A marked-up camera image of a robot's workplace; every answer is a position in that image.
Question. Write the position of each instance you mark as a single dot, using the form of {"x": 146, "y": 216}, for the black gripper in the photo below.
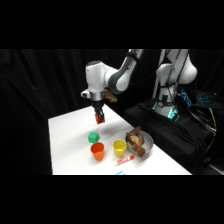
{"x": 97, "y": 104}

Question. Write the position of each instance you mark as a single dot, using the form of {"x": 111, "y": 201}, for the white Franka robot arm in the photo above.
{"x": 110, "y": 76}

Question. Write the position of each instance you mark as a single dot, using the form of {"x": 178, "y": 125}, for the green cube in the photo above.
{"x": 93, "y": 137}

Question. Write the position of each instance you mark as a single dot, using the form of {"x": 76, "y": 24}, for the orange plastic cup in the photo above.
{"x": 97, "y": 151}

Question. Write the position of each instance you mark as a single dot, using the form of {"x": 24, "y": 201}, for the yellow plastic cup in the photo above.
{"x": 119, "y": 148}

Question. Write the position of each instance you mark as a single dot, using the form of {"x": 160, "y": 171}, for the brown wooden pieces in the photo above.
{"x": 135, "y": 141}

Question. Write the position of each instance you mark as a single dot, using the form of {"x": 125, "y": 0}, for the red and white marker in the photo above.
{"x": 124, "y": 160}

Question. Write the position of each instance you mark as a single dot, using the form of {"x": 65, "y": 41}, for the grey metal bowl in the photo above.
{"x": 149, "y": 142}

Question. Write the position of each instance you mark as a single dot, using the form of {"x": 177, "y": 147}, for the small blue object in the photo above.
{"x": 119, "y": 173}

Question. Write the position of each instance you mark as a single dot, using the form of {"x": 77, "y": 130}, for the black draped robot stand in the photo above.
{"x": 166, "y": 133}

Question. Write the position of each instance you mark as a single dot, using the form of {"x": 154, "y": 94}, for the green base light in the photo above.
{"x": 172, "y": 114}

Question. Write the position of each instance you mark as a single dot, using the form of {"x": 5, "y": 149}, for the blue backlit keyboard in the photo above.
{"x": 204, "y": 98}

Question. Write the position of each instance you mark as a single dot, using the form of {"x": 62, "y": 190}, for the yellowish wrist camera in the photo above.
{"x": 110, "y": 96}

